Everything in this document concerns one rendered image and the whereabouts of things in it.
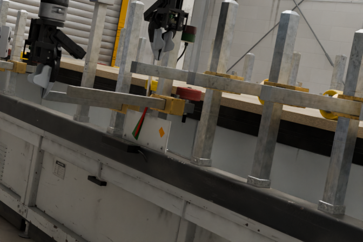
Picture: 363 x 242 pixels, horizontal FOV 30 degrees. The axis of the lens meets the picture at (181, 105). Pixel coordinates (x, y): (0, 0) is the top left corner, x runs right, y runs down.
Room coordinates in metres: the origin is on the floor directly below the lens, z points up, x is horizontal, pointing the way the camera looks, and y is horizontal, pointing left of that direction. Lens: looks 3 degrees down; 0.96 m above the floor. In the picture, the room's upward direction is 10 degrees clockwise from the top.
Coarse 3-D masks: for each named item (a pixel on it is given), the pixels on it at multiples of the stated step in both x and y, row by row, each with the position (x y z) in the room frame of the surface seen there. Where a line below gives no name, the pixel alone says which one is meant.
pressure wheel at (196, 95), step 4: (180, 88) 2.12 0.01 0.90; (184, 88) 2.12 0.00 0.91; (188, 88) 2.13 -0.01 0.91; (176, 92) 2.14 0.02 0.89; (180, 92) 2.12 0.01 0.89; (184, 92) 2.12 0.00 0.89; (188, 92) 2.11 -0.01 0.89; (192, 92) 2.11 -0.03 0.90; (196, 92) 2.12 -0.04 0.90; (200, 92) 2.14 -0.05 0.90; (180, 96) 2.12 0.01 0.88; (184, 96) 2.11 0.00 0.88; (188, 96) 2.11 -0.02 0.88; (192, 96) 2.11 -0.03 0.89; (196, 96) 2.12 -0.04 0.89; (200, 96) 2.14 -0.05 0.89; (188, 100) 2.14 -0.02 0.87; (196, 100) 2.13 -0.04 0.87; (184, 116) 2.15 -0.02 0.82; (184, 120) 2.15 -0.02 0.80
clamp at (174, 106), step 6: (150, 96) 2.16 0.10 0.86; (156, 96) 2.13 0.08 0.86; (162, 96) 2.10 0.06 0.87; (168, 96) 2.13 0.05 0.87; (168, 102) 2.07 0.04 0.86; (174, 102) 2.06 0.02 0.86; (180, 102) 2.08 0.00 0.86; (150, 108) 2.15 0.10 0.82; (168, 108) 2.07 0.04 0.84; (174, 108) 2.07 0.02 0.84; (180, 108) 2.08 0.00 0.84; (174, 114) 2.07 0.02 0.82; (180, 114) 2.08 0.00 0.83
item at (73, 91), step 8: (72, 88) 1.90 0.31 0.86; (80, 88) 1.91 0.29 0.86; (88, 88) 1.94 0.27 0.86; (72, 96) 1.90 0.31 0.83; (80, 96) 1.91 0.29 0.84; (88, 96) 1.93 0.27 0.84; (96, 96) 1.94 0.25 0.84; (104, 96) 1.96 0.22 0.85; (112, 96) 1.97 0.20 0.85; (120, 96) 1.99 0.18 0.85; (128, 96) 2.01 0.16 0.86; (136, 96) 2.02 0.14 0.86; (144, 96) 2.06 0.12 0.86; (128, 104) 2.01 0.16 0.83; (136, 104) 2.02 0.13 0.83; (144, 104) 2.04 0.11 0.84; (152, 104) 2.06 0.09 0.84; (160, 104) 2.08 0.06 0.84; (192, 104) 2.15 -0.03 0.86; (184, 112) 2.15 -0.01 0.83; (192, 112) 2.15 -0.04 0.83
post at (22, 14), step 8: (24, 16) 3.14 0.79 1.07; (16, 24) 3.15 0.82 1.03; (24, 24) 3.15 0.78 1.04; (16, 32) 3.14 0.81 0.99; (16, 40) 3.13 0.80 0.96; (16, 48) 3.13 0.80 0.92; (16, 56) 3.14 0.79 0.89; (8, 72) 3.15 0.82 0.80; (8, 80) 3.14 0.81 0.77; (8, 88) 3.13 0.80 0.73
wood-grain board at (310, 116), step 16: (64, 64) 3.07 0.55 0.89; (80, 64) 3.16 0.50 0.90; (144, 80) 2.52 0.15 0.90; (176, 80) 3.47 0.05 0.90; (224, 96) 2.19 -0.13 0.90; (240, 96) 2.60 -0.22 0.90; (256, 96) 3.16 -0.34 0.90; (256, 112) 2.01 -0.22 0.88; (288, 112) 1.90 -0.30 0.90; (304, 112) 2.01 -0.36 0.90; (320, 128) 1.80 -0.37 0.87
